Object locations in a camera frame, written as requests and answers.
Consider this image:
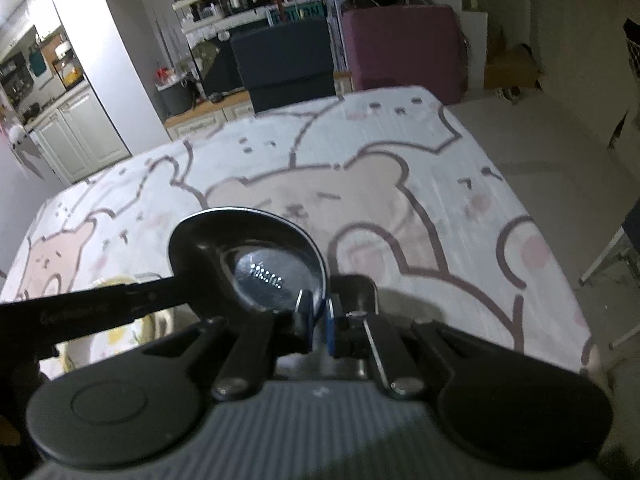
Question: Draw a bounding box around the cream two-handled bowl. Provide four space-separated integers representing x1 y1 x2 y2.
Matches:
93 272 175 346

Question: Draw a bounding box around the lemon pattern scalloped bowl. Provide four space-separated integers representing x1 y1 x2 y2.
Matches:
39 278 174 378

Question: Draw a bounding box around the bear pattern tablecloth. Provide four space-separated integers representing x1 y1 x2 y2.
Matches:
1 87 599 374

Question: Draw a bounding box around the dark green chair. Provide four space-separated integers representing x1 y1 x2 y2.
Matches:
231 18 335 113

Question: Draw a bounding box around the white storage shelf rack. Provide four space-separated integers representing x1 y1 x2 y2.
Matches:
171 0 258 27

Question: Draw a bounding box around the round steel bowl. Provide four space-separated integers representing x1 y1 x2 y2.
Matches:
168 207 329 320

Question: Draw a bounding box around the wooden low drawer bench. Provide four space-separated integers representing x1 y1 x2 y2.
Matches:
162 71 354 141

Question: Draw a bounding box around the white lower cabinet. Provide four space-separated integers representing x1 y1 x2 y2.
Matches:
26 81 131 185

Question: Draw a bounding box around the maroon chair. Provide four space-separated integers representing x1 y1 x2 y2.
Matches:
342 4 466 105

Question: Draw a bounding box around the steel rectangular container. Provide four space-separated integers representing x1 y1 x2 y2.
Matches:
274 274 380 380

